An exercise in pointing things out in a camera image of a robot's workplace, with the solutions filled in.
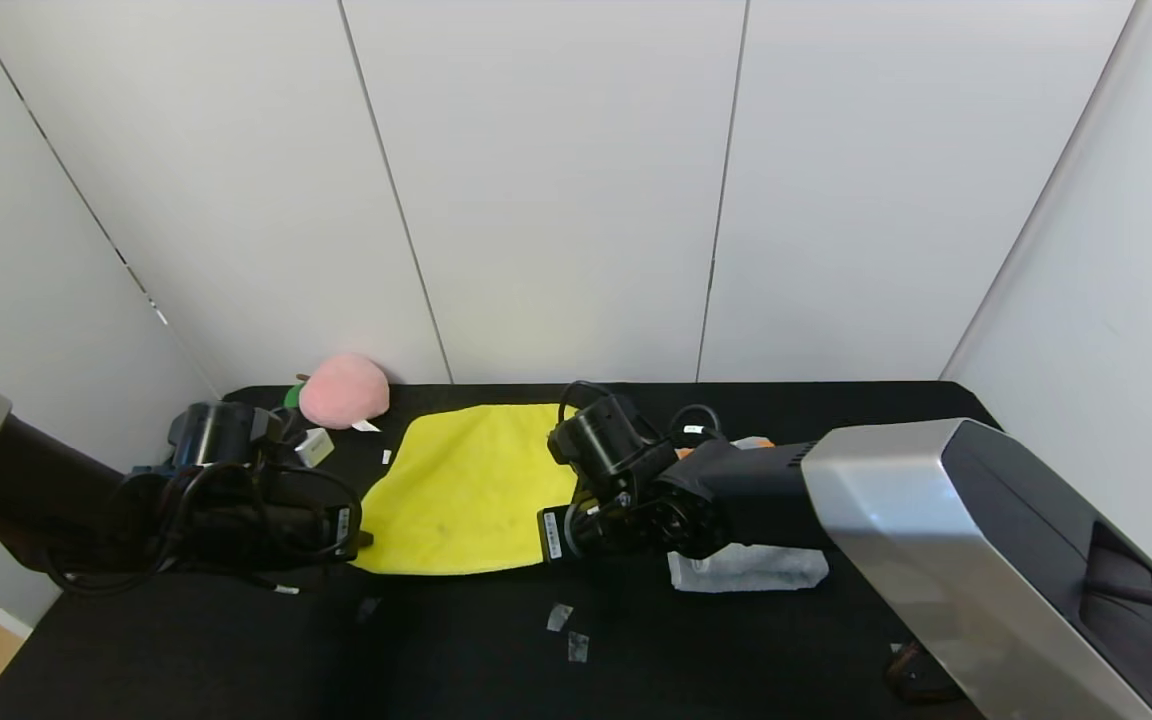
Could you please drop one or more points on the yellow microfibre towel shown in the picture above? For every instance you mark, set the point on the yellow microfibre towel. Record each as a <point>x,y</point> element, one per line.
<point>466,490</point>

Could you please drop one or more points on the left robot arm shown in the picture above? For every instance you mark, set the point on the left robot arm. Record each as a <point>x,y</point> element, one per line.
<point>26,480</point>

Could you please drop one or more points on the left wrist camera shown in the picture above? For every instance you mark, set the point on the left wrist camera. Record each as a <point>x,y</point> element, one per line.
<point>315,447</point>

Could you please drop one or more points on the small wall panel hinge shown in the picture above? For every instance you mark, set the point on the small wall panel hinge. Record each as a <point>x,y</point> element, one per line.
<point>158,314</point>

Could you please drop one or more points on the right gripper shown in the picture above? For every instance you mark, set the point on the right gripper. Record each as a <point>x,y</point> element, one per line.
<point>551,535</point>

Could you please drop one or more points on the pink plush peach toy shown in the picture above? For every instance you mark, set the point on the pink plush peach toy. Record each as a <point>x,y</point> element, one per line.
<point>346,390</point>

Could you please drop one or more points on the grey towel with orange stripes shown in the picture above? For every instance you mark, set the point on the grey towel with orange stripes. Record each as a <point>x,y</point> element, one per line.
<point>756,570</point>

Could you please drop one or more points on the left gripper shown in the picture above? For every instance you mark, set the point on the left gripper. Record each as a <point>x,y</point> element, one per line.
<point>343,530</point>

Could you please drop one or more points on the black fabric table cover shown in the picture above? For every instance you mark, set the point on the black fabric table cover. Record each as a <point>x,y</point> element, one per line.
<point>236,650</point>

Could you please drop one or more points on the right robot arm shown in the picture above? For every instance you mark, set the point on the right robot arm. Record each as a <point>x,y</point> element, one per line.
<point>936,540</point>

